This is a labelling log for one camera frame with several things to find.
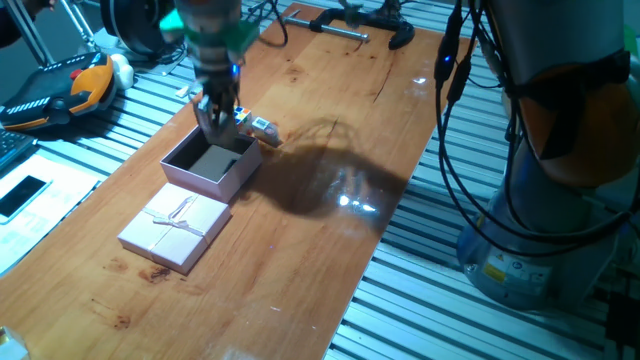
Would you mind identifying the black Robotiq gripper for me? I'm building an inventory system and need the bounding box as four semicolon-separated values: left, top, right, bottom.
192;59;242;150

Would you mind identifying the pink gift box lid ribbon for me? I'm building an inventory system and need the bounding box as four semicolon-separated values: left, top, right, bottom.
117;182;232;275

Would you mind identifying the dark sleeved forearm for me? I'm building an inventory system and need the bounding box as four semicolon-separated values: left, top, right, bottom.
0;4;31;49

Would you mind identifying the pink gift box base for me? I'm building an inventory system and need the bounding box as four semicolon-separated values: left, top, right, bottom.
159;124;264;204

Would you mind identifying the person's hand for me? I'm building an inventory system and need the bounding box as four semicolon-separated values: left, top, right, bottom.
22;0;57;17

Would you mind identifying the white round toy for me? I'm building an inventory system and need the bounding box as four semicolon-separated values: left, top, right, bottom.
109;53;136;91

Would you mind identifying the black filament spool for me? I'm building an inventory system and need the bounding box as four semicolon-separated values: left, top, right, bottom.
99;0;177;56

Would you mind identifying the black orange teach pendant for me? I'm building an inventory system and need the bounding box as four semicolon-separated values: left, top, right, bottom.
0;51;119;132

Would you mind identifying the grey metal rod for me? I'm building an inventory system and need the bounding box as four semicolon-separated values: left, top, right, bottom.
58;0;101;51
9;0;54;66

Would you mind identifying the white paper pad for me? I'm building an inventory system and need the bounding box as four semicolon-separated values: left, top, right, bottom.
0;154;109;276

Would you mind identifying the black metal bar clamp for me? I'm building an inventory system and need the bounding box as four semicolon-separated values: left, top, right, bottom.
283;7;416;51

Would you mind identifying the glossy wooden board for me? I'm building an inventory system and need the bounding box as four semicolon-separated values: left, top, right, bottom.
0;2;474;360

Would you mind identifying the black computer keyboard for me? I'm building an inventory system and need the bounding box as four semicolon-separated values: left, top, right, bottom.
0;128;36;171

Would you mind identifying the white smartphone black screen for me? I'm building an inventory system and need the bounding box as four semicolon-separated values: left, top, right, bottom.
0;174;54;225

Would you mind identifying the gold foil white package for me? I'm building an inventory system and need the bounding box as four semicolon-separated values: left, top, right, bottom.
0;325;31;360

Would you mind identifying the green cloth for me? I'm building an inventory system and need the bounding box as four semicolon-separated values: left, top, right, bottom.
623;23;640;59

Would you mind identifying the green gripper mount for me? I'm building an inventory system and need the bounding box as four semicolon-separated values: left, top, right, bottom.
158;8;261;57

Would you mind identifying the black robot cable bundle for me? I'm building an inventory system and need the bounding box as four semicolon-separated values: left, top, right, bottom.
239;0;640;261

